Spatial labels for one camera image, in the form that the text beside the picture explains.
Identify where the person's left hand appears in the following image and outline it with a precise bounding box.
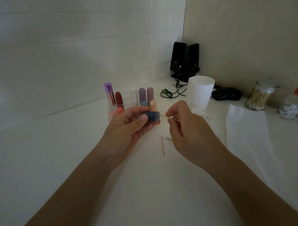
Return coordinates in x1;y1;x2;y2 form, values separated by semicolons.
102;106;161;171

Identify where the person's right hand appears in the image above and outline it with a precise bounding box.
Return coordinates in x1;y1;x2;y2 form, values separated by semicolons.
165;100;224;168

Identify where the wooden cotton swab stick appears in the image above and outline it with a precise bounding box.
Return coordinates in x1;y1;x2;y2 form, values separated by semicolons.
159;115;180;122

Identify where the dark blue lipstick tube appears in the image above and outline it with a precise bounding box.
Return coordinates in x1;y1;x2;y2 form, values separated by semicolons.
142;111;161;122

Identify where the person's right forearm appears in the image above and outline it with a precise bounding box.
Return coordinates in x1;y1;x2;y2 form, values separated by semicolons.
202;144;298;226

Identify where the person's left forearm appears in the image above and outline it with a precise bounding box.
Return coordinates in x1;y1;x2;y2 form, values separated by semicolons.
25;140;118;226

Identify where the clear acrylic organizer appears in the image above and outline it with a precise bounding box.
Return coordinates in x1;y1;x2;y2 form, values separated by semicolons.
106;90;159;124

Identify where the group of assorted lipsticks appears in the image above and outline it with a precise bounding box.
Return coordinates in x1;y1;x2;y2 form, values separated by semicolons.
104;82;158;123

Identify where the black computer mouse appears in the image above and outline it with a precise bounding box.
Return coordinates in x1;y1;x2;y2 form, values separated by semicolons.
211;87;242;101

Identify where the black speaker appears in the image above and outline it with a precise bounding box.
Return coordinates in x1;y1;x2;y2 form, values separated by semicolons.
171;43;201;83
170;42;187;73

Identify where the white plastic sheet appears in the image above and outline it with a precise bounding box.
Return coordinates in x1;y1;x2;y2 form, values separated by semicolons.
225;104;298;211

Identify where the bunch of wooden cotton swabs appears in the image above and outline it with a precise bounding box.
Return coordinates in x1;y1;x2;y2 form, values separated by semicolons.
246;88;275;110

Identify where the glass jar with lid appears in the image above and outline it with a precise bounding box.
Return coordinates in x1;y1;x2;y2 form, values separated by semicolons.
244;78;280;111

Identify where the black cable bundle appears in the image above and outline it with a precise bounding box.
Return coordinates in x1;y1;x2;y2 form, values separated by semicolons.
160;70;188;99

